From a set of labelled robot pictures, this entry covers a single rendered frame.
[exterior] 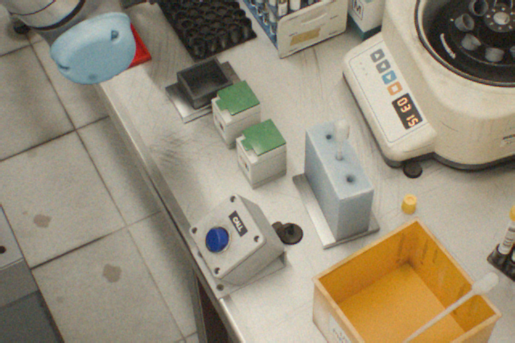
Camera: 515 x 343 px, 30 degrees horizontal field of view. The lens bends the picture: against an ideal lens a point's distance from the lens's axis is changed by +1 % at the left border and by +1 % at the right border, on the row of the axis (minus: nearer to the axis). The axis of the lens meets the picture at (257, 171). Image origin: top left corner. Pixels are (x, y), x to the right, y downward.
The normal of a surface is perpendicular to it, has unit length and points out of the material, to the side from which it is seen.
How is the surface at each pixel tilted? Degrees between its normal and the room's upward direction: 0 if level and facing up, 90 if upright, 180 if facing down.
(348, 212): 90
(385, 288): 0
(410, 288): 0
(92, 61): 92
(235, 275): 90
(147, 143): 0
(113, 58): 92
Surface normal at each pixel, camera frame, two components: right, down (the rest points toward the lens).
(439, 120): -0.74, 0.57
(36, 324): 0.47, 0.73
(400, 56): -0.95, 0.28
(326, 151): -0.03, -0.55
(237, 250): -0.47, -0.28
